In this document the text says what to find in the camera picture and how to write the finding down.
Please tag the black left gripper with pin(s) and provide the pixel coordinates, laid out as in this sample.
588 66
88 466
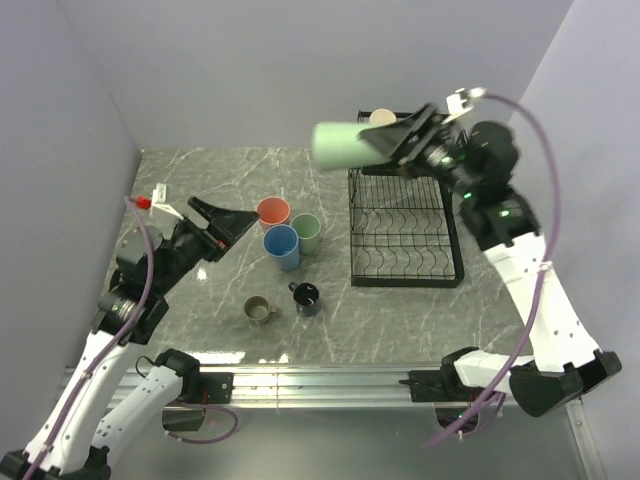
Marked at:
224 229

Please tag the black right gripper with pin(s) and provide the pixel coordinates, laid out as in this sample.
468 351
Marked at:
395 138

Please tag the beige plastic tumbler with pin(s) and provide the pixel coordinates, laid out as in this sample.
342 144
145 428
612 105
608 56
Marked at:
382 117

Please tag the pink plastic tumbler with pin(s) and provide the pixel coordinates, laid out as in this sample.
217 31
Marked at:
273 211

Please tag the large green plastic tumbler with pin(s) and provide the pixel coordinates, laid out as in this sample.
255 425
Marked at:
337 146

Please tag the blue plastic tumbler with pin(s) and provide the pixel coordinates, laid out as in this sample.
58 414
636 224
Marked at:
281 242

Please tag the small green plastic tumbler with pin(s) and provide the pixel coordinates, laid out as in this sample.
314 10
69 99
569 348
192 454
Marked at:
308 229

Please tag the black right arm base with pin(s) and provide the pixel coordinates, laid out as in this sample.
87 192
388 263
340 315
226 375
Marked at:
437 386

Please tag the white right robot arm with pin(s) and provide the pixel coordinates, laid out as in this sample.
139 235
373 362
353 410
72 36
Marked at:
566 362

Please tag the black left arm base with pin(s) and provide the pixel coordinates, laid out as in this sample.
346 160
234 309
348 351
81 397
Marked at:
218 386

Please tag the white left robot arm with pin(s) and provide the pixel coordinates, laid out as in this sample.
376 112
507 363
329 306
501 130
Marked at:
82 437

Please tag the olive ceramic mug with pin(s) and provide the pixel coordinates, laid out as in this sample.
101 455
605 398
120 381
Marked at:
259 311

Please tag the dark blue ceramic mug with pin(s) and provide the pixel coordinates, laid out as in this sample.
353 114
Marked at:
306 298

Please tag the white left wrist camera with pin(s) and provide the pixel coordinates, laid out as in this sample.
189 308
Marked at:
160 209

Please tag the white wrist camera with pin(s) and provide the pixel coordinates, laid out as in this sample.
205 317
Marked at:
160 209
461 102

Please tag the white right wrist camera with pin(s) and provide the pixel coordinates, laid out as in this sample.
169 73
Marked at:
461 102

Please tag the black wire dish rack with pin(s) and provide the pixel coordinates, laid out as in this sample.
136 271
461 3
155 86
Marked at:
402 232

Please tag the aluminium mounting rail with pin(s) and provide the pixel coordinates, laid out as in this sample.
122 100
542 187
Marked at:
354 422

